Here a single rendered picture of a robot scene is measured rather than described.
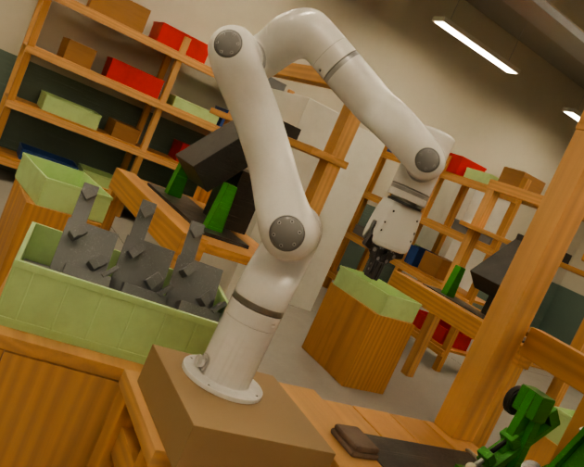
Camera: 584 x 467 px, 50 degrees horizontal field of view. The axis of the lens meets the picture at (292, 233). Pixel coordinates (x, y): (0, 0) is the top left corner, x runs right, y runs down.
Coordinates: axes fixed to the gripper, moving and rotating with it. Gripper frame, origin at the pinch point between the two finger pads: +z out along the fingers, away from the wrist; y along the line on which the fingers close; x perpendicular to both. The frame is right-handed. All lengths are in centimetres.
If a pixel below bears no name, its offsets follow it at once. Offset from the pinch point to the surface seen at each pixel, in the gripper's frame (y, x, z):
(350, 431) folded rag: -13.1, 0.4, 37.0
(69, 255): 44, -74, 36
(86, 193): 44, -81, 19
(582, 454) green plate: -29, 41, 13
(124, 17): -34, -612, -79
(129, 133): -85, -615, 36
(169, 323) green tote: 20, -44, 38
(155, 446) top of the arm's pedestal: 33, 4, 45
